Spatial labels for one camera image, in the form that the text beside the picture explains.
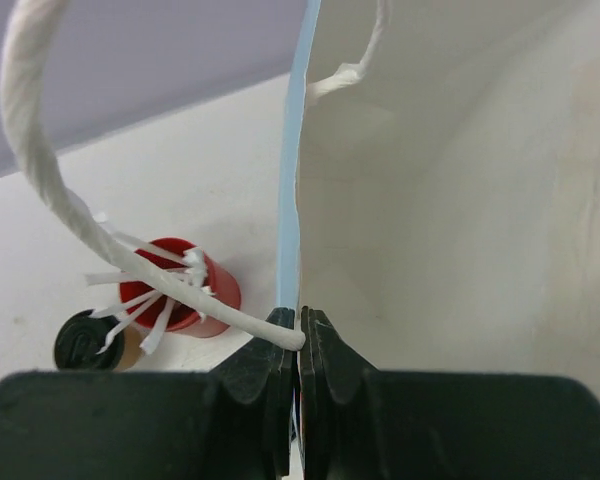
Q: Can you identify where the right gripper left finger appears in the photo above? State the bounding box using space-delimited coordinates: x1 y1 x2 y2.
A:
0 306 297 480

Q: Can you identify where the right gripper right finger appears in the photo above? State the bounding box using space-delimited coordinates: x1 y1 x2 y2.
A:
299 308 600 479

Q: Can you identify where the brown paper coffee cup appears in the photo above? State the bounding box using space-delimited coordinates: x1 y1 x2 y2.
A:
114 327 144 372

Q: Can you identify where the black plastic cup lid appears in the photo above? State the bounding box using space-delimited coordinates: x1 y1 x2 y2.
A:
53 310 125 371

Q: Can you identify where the light blue paper bag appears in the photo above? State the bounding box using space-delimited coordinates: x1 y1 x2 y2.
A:
0 0 600 374

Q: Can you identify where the red straw holder cup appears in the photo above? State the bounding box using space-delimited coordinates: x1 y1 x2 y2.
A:
118 237 241 338

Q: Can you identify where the white wrapped straw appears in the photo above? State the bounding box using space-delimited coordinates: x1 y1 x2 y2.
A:
84 272 131 286
140 298 175 355
90 290 161 318

